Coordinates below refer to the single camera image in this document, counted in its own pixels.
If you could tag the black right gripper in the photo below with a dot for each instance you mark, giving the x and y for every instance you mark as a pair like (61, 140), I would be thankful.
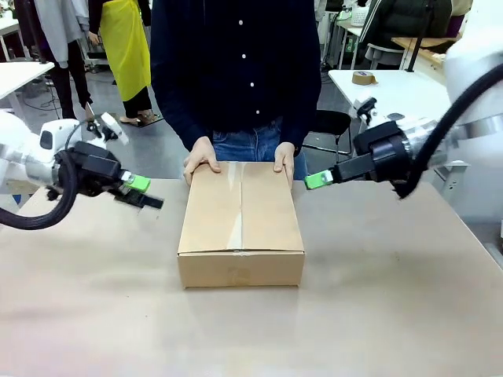
(387, 151)

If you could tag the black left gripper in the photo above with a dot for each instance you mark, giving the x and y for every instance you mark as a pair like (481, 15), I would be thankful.
(96, 169)

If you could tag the brown cardboard shipping box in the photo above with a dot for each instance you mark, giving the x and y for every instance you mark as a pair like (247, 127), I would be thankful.
(212, 220)

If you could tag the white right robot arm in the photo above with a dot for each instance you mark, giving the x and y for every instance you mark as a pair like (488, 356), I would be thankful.
(471, 59)

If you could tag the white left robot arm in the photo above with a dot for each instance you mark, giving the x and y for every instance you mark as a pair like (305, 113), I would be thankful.
(15, 137)

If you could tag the person's right forearm, navy sleeve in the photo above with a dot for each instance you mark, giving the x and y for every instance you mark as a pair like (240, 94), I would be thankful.
(173, 114)

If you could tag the person's left forearm, navy sleeve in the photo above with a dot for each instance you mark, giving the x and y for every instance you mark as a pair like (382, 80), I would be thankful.
(304, 114)

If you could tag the person's left hand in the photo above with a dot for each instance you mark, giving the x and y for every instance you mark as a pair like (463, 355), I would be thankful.
(286, 157)

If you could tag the person's right hand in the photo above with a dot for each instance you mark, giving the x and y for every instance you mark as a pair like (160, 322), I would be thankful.
(202, 153)

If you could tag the black chair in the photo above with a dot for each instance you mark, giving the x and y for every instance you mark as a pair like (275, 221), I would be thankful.
(330, 125)

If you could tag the clear packing tape strip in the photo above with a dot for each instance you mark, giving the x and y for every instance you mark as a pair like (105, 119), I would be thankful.
(237, 204)

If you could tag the brown packing tape roll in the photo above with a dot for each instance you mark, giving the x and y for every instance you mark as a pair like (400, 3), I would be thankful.
(364, 77)

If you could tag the white table with tape roll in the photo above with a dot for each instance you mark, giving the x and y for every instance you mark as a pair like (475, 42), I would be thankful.
(401, 86)

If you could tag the white equipment stand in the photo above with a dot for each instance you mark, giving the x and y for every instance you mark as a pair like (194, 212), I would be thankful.
(457, 176)

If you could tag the white plastic chair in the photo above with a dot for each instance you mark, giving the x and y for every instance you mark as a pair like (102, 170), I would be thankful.
(383, 55)

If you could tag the person wearing yellow apron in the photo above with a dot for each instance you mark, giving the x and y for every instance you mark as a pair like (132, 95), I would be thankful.
(129, 51)

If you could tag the person in navy shirt, jeans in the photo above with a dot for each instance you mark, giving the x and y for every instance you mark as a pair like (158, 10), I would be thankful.
(236, 70)

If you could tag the wooden top table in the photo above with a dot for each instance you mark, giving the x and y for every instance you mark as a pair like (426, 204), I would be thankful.
(428, 42)

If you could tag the white perforated basket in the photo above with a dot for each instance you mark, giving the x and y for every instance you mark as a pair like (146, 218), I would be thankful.
(360, 15)

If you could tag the person in black jacket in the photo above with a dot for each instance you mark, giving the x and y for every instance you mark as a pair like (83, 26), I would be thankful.
(408, 19)

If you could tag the person in grey cardigan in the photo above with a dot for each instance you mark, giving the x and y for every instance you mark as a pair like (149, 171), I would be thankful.
(67, 39)

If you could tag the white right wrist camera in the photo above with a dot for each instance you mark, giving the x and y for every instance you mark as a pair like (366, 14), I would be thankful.
(365, 109)

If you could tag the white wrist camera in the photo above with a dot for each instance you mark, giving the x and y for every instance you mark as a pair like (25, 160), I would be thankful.
(114, 125)
(365, 109)

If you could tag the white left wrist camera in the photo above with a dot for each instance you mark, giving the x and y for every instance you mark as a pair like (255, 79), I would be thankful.
(114, 125)

